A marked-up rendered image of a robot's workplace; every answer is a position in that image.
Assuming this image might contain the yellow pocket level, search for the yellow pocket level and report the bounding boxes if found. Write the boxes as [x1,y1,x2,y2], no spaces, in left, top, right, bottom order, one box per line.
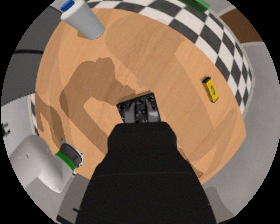
[202,77,219,103]

